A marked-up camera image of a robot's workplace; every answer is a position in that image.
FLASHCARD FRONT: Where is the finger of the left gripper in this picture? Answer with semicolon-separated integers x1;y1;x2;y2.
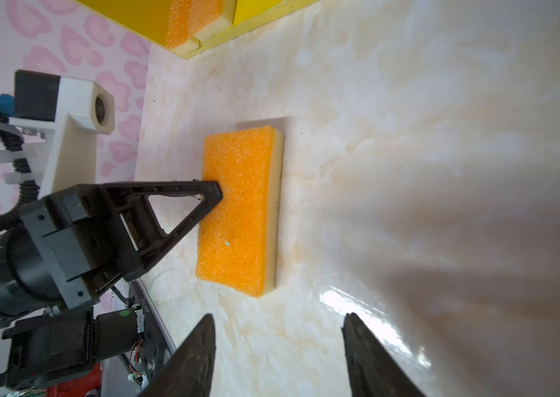
100;180;223;281

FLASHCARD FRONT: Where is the orange sponge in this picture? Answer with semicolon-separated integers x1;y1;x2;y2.
196;126;284;298
166;0;200;56
190;0;236;41

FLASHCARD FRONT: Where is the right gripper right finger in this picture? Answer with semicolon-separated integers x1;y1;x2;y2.
342;313;425;397

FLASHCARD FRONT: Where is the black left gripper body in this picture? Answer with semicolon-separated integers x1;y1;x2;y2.
20;185;121;309

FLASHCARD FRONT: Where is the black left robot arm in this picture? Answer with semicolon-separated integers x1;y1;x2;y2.
0;181;222;390

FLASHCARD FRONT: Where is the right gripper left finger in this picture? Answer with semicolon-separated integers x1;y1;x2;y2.
140;314;217;397

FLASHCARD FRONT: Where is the yellow shelf with coloured boards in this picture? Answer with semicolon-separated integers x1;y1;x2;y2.
79;0;316;59

